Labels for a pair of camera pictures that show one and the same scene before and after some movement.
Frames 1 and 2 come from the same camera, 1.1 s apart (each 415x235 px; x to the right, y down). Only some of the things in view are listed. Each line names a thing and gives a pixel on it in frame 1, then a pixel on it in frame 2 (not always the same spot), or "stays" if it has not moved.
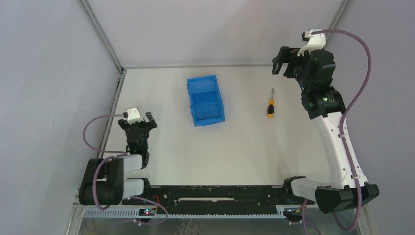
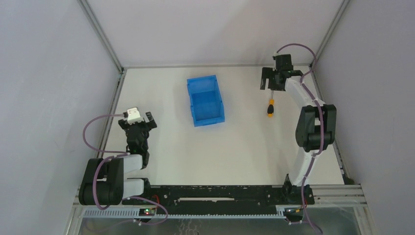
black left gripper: (137, 125) stays
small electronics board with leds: (147, 212) stays
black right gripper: (289, 64) → (277, 75)
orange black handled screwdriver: (270, 107) stays
